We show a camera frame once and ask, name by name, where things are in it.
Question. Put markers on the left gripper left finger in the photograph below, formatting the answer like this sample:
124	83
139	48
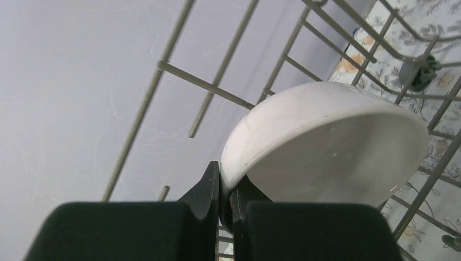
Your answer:
185	229

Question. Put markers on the small white ceramic bowl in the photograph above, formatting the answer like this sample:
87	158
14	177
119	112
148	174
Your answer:
324	142

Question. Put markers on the grey wire dish rack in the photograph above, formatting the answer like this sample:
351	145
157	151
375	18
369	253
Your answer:
301	42

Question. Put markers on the floral tablecloth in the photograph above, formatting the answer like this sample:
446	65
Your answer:
422	238

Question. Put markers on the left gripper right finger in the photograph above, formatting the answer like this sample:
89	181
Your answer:
265	230

